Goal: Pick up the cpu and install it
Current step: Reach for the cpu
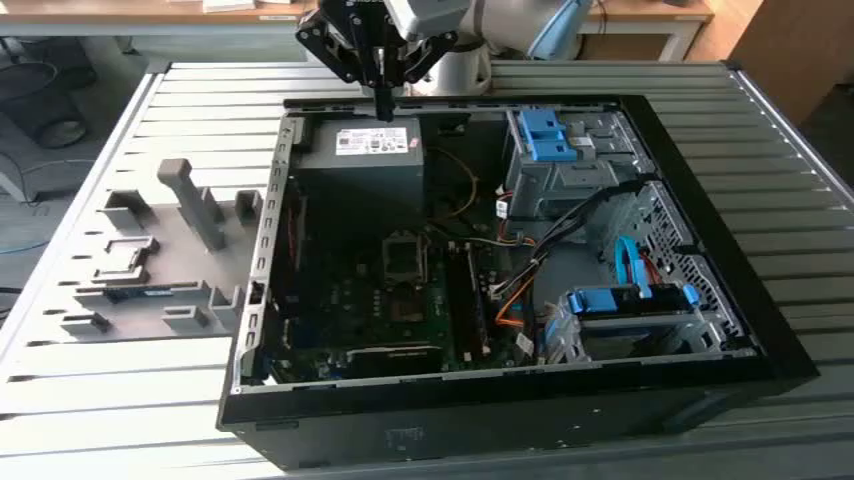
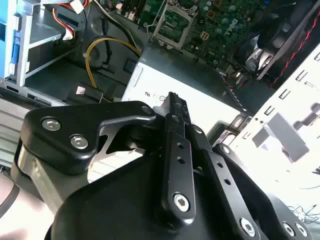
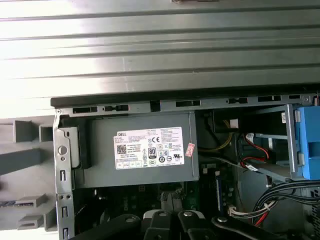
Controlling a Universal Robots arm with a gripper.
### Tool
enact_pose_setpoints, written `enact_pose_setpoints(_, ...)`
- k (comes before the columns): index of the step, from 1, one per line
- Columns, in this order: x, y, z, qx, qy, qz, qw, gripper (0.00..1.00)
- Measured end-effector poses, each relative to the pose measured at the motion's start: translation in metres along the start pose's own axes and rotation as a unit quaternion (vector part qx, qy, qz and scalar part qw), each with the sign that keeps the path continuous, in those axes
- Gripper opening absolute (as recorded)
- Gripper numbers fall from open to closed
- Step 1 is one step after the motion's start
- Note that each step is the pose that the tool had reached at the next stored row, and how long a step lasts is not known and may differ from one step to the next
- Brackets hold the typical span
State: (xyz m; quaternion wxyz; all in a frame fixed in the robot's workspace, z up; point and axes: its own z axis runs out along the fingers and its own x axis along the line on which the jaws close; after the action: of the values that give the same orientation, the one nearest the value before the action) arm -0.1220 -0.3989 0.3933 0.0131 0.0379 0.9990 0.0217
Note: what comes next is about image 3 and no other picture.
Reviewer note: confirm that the grey drive cage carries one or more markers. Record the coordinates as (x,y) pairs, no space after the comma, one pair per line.
(290,130)

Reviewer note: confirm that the black PC case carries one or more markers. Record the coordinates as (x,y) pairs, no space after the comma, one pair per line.
(100,101)

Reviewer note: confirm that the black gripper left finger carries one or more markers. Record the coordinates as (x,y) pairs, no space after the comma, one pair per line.
(155,225)

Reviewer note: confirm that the grey parts rack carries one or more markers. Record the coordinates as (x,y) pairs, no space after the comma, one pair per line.
(25,157)

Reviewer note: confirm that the grey power supply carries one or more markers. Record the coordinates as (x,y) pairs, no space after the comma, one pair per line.
(105,150)

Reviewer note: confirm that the green motherboard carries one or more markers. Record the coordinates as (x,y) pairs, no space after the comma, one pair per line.
(192,200)

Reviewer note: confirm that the RAM stick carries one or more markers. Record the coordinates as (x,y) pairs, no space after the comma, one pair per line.
(15,203)
(219,192)

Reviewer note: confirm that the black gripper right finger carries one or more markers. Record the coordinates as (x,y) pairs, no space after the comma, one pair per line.
(190,225)

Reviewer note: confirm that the blue disk carrier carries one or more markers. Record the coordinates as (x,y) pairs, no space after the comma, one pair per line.
(310,125)

